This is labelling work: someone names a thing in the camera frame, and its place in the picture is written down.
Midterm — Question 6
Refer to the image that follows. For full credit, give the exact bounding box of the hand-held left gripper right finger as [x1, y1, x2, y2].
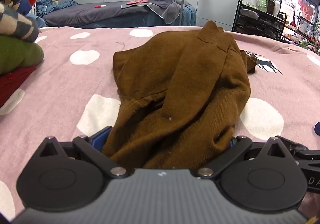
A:
[196, 135, 288, 180]

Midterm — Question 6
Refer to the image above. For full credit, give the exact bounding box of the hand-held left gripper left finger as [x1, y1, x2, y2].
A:
[40, 126, 128, 180]

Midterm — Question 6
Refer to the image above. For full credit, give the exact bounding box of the brown knit garment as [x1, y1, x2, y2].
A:
[101, 21, 258, 171]

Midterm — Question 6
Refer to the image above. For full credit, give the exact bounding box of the pink dotted bed sheet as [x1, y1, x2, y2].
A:
[0, 25, 320, 222]

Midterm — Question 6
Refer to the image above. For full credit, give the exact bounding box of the dark red knit garment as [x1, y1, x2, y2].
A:
[0, 66, 38, 109]

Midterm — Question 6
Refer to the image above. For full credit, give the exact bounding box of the green folded garment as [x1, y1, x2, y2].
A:
[0, 36, 45, 75]

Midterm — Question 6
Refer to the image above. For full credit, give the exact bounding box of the black metal shelf rack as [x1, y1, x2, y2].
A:
[231, 0, 288, 40]

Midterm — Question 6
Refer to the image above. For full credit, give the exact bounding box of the red lantern decoration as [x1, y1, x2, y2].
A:
[297, 0, 315, 21]

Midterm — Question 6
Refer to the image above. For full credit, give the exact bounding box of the cream pump bottle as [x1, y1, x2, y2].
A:
[273, 0, 282, 17]

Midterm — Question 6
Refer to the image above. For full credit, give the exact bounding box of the blue blanket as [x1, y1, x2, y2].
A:
[25, 12, 47, 29]

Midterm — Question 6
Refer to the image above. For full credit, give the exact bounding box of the grey towel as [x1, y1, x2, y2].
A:
[121, 0, 193, 25]

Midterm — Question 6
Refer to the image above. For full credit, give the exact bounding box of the grey cream checked cloth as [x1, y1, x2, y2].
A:
[0, 4, 40, 44]

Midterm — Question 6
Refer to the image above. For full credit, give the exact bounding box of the blue crumpled cloth pile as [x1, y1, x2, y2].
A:
[35, 0, 78, 17]

